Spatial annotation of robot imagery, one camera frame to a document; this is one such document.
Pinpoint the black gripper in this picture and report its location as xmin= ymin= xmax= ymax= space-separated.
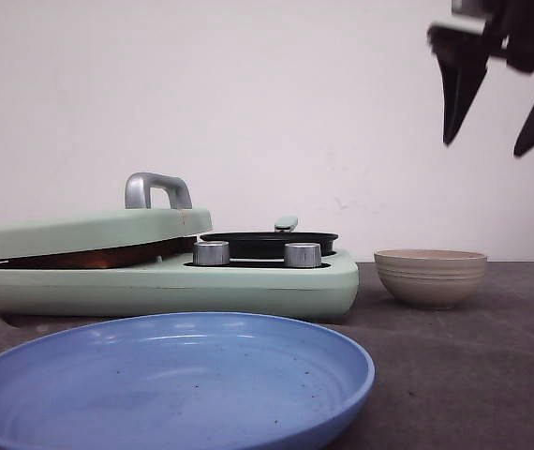
xmin=427 ymin=0 xmax=534 ymax=158

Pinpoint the silver control knob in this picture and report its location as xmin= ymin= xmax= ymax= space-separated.
xmin=284 ymin=242 xmax=321 ymax=268
xmin=193 ymin=241 xmax=230 ymax=266

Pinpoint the mint breakfast maker lid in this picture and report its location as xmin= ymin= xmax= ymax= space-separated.
xmin=0 ymin=172 xmax=212 ymax=263

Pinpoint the blue round plate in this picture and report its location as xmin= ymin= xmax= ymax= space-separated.
xmin=0 ymin=313 xmax=376 ymax=449

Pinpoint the white bread slice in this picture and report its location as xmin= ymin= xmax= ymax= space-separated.
xmin=3 ymin=236 xmax=197 ymax=269

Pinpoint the mint green breakfast maker base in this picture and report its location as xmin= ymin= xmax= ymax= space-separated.
xmin=0 ymin=249 xmax=360 ymax=320

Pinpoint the left silver control knob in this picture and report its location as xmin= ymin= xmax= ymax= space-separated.
xmin=193 ymin=241 xmax=230 ymax=266

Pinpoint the black frying pan green handle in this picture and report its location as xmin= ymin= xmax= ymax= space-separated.
xmin=200 ymin=216 xmax=338 ymax=259

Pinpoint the cream ribbed bowl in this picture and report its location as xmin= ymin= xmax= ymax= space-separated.
xmin=374 ymin=249 xmax=487 ymax=309

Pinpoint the right silver control knob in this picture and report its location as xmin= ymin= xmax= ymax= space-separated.
xmin=284 ymin=242 xmax=321 ymax=268

